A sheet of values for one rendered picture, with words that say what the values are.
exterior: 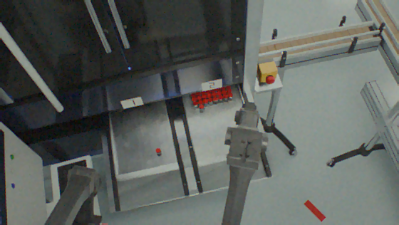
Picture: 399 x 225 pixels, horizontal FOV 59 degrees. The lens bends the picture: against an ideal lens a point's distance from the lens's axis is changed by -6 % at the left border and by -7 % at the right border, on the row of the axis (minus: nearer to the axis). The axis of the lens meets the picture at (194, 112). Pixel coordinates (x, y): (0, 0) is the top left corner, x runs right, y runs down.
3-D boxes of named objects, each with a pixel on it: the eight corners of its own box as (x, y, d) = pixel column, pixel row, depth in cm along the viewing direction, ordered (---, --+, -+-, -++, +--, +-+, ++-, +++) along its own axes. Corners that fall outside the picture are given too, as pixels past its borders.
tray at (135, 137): (109, 109, 171) (107, 105, 168) (164, 97, 172) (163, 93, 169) (117, 178, 155) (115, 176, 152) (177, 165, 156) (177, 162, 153)
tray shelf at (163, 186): (100, 114, 173) (98, 112, 171) (246, 81, 175) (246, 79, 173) (110, 213, 150) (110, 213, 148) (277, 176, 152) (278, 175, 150)
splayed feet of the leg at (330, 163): (323, 159, 243) (329, 151, 231) (390, 142, 244) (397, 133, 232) (328, 170, 239) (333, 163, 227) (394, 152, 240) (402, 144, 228)
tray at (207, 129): (181, 95, 172) (180, 92, 169) (236, 82, 173) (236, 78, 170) (197, 164, 155) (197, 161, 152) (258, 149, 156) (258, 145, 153)
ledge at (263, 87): (247, 70, 178) (247, 67, 176) (273, 65, 178) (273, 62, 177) (256, 94, 171) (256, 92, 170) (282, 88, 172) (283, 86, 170)
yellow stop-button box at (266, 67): (256, 70, 166) (256, 60, 160) (271, 67, 166) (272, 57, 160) (261, 84, 162) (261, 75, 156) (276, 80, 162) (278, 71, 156)
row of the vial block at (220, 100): (193, 107, 168) (192, 101, 164) (231, 97, 169) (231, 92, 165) (194, 111, 167) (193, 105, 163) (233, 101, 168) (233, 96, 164)
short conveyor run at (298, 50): (249, 80, 177) (250, 60, 164) (239, 55, 185) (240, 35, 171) (377, 53, 179) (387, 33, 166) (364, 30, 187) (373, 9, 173)
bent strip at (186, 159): (182, 159, 157) (181, 154, 152) (189, 157, 157) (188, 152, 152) (189, 191, 150) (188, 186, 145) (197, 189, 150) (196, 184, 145)
